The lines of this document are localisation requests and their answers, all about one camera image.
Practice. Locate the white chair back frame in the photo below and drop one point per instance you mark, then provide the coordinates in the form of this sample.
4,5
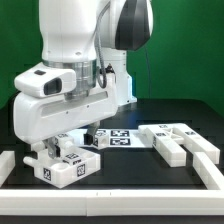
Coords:
169,140

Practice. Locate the white left fence piece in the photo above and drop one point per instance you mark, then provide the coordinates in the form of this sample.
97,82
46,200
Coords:
7,164

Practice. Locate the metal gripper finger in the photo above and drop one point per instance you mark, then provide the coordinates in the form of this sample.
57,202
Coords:
53,149
89,136

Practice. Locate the white fiducial tag sheet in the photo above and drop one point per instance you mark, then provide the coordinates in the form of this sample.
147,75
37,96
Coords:
125,138

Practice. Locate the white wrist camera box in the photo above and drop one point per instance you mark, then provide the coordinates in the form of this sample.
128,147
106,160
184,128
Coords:
42,81

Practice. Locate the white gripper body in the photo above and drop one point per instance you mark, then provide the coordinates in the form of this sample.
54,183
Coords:
39,119

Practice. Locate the white tagged cube nut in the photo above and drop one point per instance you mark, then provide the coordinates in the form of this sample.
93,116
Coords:
72,159

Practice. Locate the white front fence bar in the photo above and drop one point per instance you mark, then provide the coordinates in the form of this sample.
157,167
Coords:
111,202

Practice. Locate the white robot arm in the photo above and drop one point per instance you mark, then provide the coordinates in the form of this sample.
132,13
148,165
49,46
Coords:
75,33

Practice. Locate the white chair seat tray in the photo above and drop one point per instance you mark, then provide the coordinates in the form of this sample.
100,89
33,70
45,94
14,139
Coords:
60,174

